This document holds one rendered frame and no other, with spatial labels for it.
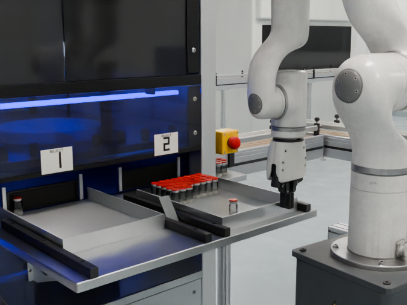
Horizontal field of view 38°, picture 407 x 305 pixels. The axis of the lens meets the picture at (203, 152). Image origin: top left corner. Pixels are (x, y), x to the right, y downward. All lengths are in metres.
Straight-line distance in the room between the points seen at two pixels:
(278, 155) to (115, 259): 0.46
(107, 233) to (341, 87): 0.57
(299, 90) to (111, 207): 0.57
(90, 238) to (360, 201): 0.56
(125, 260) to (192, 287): 0.69
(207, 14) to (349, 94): 0.71
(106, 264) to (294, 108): 0.55
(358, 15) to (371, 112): 0.21
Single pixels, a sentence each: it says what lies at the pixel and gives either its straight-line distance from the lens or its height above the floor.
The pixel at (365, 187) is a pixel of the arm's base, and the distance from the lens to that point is 1.22.
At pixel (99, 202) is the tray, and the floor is 0.89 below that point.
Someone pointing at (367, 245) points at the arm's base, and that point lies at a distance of 1.25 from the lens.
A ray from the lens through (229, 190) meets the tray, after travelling 1.68.
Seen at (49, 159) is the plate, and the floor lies 1.03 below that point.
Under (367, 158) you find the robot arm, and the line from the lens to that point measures 1.21.
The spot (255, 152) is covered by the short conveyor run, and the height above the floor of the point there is 0.92.
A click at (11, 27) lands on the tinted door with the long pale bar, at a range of 1.43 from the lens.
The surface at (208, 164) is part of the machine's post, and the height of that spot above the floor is 0.94.
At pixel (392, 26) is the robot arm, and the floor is 1.34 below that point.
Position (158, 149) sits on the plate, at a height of 1.01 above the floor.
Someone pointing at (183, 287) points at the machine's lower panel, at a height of 0.57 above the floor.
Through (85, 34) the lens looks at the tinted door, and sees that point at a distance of 1.51.
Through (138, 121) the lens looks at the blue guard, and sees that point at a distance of 1.60.
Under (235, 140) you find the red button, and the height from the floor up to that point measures 1.01.
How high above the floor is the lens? 1.31
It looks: 11 degrees down
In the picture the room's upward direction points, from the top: straight up
